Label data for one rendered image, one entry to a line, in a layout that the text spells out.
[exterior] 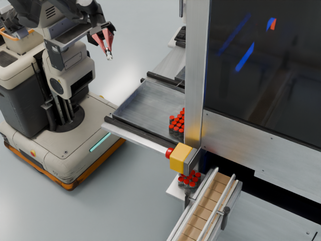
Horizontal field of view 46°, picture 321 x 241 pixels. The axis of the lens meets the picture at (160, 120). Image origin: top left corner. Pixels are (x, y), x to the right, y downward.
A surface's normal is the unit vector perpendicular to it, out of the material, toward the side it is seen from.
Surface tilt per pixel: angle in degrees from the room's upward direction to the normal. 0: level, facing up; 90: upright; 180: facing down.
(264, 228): 90
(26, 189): 0
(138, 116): 0
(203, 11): 90
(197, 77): 90
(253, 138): 90
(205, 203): 0
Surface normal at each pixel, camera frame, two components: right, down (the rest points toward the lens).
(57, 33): 0.80, 0.41
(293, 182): -0.50, 0.63
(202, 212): -0.04, -0.69
